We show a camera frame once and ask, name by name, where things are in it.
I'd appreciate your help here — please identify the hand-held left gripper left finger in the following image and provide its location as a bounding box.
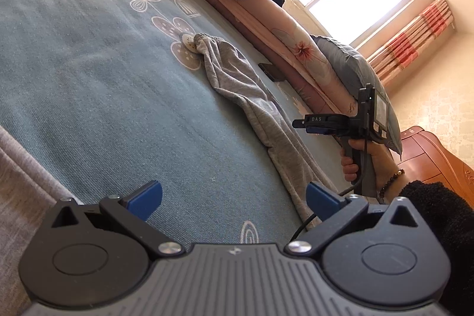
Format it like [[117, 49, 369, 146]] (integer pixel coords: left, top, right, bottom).
[[52, 180, 184, 259]]

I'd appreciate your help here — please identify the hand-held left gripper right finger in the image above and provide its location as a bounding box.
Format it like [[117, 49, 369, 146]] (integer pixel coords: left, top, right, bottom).
[[285, 182, 425, 257]]

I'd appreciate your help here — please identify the person's right forearm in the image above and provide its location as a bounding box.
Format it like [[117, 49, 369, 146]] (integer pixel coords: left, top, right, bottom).
[[376, 168, 474, 316]]

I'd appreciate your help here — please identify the person's right hand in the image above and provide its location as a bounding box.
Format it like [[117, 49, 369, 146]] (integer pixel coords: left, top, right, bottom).
[[340, 139, 395, 196]]

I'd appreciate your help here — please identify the blue floral pillow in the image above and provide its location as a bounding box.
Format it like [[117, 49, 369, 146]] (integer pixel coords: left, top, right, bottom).
[[311, 35, 403, 157]]

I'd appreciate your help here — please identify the black phone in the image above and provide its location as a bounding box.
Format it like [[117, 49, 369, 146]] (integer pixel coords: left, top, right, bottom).
[[258, 62, 286, 83]]

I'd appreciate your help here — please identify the wooden headboard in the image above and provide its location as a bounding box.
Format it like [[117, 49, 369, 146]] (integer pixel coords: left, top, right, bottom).
[[399, 125, 474, 209]]

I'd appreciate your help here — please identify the folded pink floral quilt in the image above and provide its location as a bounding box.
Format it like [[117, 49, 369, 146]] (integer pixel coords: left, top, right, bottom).
[[122, 0, 356, 117]]

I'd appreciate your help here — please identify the pink striped curtain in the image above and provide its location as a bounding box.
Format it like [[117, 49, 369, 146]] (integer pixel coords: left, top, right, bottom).
[[366, 0, 455, 87]]

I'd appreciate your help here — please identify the grey ribbed cloth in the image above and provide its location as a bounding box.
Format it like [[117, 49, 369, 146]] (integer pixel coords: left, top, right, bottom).
[[0, 125, 73, 316]]

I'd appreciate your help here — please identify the bed with blue floral sheet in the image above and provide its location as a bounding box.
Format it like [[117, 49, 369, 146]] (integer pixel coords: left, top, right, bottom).
[[0, 0, 371, 250]]

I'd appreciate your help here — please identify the right hand-held gripper cable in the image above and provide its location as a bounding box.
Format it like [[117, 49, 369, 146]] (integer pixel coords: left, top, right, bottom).
[[289, 138, 371, 243]]

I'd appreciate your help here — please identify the brown bead bracelet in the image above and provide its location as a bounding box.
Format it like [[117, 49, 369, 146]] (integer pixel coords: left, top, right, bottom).
[[378, 169, 405, 199]]

